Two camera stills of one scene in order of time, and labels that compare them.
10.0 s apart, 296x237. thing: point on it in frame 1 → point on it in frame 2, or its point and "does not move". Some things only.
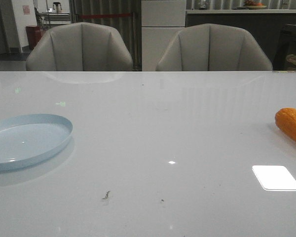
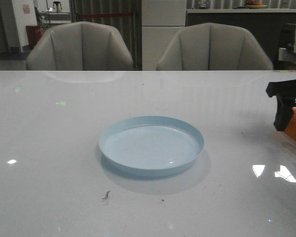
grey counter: [266, 25] does not move
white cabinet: [161, 20] does not move
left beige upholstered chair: [81, 46] does not move
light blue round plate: [20, 141] → [151, 143]
